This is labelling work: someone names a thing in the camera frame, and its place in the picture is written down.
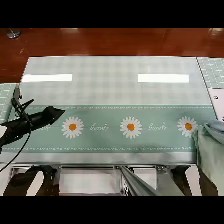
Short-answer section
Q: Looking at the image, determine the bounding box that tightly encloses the round silver stand foot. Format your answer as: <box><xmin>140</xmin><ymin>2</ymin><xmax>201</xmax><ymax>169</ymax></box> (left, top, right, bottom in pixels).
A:
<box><xmin>6</xmin><ymin>28</ymin><xmax>22</xmax><ymax>40</ymax></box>

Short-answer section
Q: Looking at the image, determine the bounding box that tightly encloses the black cable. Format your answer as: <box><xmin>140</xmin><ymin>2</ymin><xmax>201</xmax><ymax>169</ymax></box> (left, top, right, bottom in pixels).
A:
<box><xmin>0</xmin><ymin>127</ymin><xmax>34</xmax><ymax>173</ymax></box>

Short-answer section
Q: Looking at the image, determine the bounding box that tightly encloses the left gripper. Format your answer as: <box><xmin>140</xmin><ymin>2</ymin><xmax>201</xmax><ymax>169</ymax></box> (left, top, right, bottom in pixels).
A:
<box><xmin>29</xmin><ymin>105</ymin><xmax>57</xmax><ymax>130</ymax></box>

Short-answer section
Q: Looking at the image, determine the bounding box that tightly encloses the pale green shirt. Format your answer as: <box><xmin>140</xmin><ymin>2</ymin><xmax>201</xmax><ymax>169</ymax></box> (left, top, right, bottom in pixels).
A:
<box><xmin>192</xmin><ymin>119</ymin><xmax>224</xmax><ymax>197</ymax></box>

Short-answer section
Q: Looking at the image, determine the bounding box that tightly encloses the silver frame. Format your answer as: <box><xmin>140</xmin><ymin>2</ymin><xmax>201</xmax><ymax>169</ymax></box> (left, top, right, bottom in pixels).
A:
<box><xmin>0</xmin><ymin>161</ymin><xmax>202</xmax><ymax>197</ymax></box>

